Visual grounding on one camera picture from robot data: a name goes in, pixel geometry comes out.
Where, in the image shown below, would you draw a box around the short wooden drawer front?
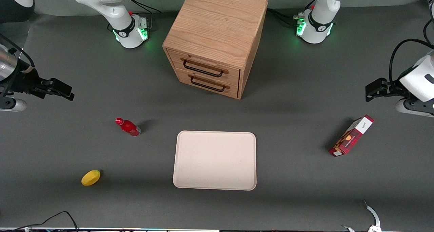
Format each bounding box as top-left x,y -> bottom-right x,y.
174,68 -> 240,99

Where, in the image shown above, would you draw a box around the red cookie box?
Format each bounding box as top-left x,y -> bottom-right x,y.
329,114 -> 375,157

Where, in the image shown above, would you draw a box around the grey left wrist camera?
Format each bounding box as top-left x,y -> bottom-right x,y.
395,98 -> 434,118

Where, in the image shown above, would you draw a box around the long black wire drawer handle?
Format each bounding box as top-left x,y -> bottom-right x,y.
183,58 -> 229,78

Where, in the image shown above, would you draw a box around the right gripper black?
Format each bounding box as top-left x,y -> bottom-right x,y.
10,67 -> 75,101

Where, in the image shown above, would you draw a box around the black arm base cables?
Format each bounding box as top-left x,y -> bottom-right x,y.
267,0 -> 317,27
108,0 -> 162,33

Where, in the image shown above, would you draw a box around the tall wooden drawer front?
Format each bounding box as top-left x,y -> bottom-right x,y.
167,49 -> 241,87

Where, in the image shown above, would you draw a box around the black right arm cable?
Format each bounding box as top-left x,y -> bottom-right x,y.
0,34 -> 35,68

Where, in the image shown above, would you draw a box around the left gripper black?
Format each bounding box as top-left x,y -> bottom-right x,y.
365,77 -> 408,102

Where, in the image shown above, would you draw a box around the black left arm base cables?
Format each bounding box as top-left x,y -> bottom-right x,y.
267,0 -> 317,27

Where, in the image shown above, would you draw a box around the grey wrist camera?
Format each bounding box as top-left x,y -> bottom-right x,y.
395,98 -> 434,118
0,98 -> 27,112

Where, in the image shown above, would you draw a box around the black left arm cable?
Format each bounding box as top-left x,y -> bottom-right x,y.
389,19 -> 434,87

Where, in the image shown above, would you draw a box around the beige rectangular tray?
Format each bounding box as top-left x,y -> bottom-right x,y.
173,130 -> 257,191

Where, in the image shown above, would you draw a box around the thin black table cable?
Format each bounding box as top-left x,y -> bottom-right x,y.
12,211 -> 79,232

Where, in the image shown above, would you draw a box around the black right arm base cables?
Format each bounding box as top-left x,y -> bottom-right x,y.
108,0 -> 162,33

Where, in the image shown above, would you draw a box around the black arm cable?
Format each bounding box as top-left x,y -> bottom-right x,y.
0,34 -> 35,68
389,19 -> 434,87

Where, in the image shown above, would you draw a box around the red coke bottle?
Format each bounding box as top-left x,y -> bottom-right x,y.
115,118 -> 141,137

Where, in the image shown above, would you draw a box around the yellow lemon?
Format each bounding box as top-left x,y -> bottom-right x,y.
81,170 -> 101,187

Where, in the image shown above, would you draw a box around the wooden drawer cabinet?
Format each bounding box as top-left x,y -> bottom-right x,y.
162,0 -> 269,100

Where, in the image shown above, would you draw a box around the white curved plastic clamp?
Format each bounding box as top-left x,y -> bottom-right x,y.
341,200 -> 382,232

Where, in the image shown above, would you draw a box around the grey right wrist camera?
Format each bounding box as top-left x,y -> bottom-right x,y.
0,98 -> 27,112

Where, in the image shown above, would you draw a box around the short black wire drawer handle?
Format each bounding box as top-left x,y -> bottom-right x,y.
190,75 -> 227,92

